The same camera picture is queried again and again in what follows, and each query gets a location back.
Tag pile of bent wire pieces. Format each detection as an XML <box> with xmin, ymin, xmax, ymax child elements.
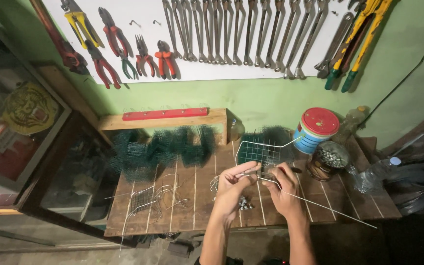
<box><xmin>104</xmin><ymin>172</ymin><xmax>191</xmax><ymax>258</ymax></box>

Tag red-handled long cutter pliers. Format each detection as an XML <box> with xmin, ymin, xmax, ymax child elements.
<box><xmin>85</xmin><ymin>39</ymin><xmax>123</xmax><ymax>90</ymax></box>

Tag heap of green wire mesh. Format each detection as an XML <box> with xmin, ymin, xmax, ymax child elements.
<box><xmin>239</xmin><ymin>125</ymin><xmax>296</xmax><ymax>167</ymax></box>

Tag steel adjustable wrench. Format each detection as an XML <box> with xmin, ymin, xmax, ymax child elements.
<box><xmin>314</xmin><ymin>12</ymin><xmax>355</xmax><ymax>79</ymax></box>

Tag red strip with wire hooks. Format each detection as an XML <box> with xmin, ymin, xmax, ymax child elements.
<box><xmin>122</xmin><ymin>107</ymin><xmax>210</xmax><ymax>121</ymax></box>

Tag brown tin of metal nuts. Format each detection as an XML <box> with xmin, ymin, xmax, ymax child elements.
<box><xmin>305</xmin><ymin>141</ymin><xmax>351</xmax><ymax>182</ymax></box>

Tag orange-handled pliers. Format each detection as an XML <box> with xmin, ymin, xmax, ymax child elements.
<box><xmin>155</xmin><ymin>40</ymin><xmax>178</xmax><ymax>80</ymax></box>

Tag red pipe wrench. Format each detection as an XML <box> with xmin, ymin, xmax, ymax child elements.
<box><xmin>31</xmin><ymin>0</ymin><xmax>90</xmax><ymax>75</ymax></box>

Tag red-handled large pliers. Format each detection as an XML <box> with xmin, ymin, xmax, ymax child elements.
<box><xmin>98</xmin><ymin>7</ymin><xmax>134</xmax><ymax>58</ymax></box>

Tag black wall cable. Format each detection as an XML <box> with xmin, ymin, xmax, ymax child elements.
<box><xmin>358</xmin><ymin>29</ymin><xmax>424</xmax><ymax>129</ymax></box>

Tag yellow bolt cutter green grips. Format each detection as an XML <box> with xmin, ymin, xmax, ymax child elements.
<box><xmin>324</xmin><ymin>0</ymin><xmax>394</xmax><ymax>93</ymax></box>

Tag clear plastic water bottle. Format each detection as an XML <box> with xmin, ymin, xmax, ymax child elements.
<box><xmin>347</xmin><ymin>156</ymin><xmax>402</xmax><ymax>195</ymax></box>

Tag plastic bottle with yellow cap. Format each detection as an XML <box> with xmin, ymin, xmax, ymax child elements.
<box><xmin>331</xmin><ymin>106</ymin><xmax>370</xmax><ymax>145</ymax></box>

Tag striped tin with red lid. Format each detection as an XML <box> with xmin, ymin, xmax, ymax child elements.
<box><xmin>292</xmin><ymin>107</ymin><xmax>341</xmax><ymax>155</ymax></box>

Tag coil of black wire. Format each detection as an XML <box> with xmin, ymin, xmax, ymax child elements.
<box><xmin>384</xmin><ymin>161</ymin><xmax>424</xmax><ymax>216</ymax></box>

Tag green-handled small pliers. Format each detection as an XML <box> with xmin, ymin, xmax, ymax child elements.
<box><xmin>118</xmin><ymin>48</ymin><xmax>138</xmax><ymax>80</ymax></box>

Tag small grey mesh piece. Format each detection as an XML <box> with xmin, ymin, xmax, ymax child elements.
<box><xmin>130</xmin><ymin>185</ymin><xmax>156</xmax><ymax>215</ymax></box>

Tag red-handled needle-nose pliers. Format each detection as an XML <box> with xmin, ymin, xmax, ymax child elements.
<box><xmin>135</xmin><ymin>34</ymin><xmax>157</xmax><ymax>78</ymax></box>

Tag person's left hand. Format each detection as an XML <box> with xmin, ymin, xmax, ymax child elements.
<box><xmin>216</xmin><ymin>161</ymin><xmax>263</xmax><ymax>219</ymax></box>

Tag white wire frame with mesh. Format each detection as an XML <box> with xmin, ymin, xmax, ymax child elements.
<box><xmin>235</xmin><ymin>136</ymin><xmax>378</xmax><ymax>229</ymax></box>

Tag white tool board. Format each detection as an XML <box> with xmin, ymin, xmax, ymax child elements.
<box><xmin>41</xmin><ymin>0</ymin><xmax>358</xmax><ymax>85</ymax></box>

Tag small heap of metal nuts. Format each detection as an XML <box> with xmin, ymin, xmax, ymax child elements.
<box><xmin>238</xmin><ymin>196</ymin><xmax>254</xmax><ymax>211</ymax></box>

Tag yellow-handled cutting pliers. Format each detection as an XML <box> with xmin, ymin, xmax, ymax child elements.
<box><xmin>60</xmin><ymin>0</ymin><xmax>104</xmax><ymax>50</ymax></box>

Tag bundle of bent wire hooks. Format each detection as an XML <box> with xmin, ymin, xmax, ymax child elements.
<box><xmin>209</xmin><ymin>174</ymin><xmax>222</xmax><ymax>202</ymax></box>

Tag wooden plank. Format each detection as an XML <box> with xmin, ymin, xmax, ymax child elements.
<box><xmin>381</xmin><ymin>105</ymin><xmax>424</xmax><ymax>159</ymax></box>

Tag row of steel combination wrenches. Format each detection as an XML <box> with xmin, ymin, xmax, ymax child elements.
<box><xmin>161</xmin><ymin>0</ymin><xmax>330</xmax><ymax>80</ymax></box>

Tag pile of green mesh pieces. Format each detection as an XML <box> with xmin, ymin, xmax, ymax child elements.
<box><xmin>108</xmin><ymin>124</ymin><xmax>218</xmax><ymax>183</ymax></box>

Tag glass display cabinet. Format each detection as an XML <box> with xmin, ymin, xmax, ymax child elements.
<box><xmin>0</xmin><ymin>0</ymin><xmax>140</xmax><ymax>248</ymax></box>

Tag dark block under bench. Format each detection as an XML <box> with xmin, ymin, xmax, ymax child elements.
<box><xmin>167</xmin><ymin>238</ymin><xmax>202</xmax><ymax>259</ymax></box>

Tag person's right hand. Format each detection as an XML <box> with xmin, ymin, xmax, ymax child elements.
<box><xmin>262</xmin><ymin>162</ymin><xmax>303</xmax><ymax>222</ymax></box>

